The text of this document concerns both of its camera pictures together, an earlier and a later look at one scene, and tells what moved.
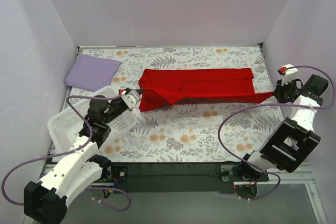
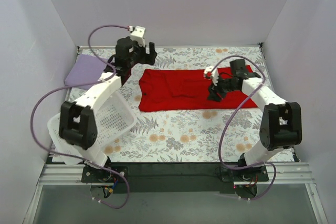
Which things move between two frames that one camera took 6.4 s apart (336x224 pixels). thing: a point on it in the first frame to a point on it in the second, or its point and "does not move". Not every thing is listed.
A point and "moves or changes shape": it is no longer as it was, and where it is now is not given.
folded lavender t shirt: (91, 73) does not move
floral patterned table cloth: (228, 130) does not move
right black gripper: (281, 93) to (219, 89)
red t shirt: (161, 88) moves or changes shape
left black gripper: (122, 100) to (145, 54)
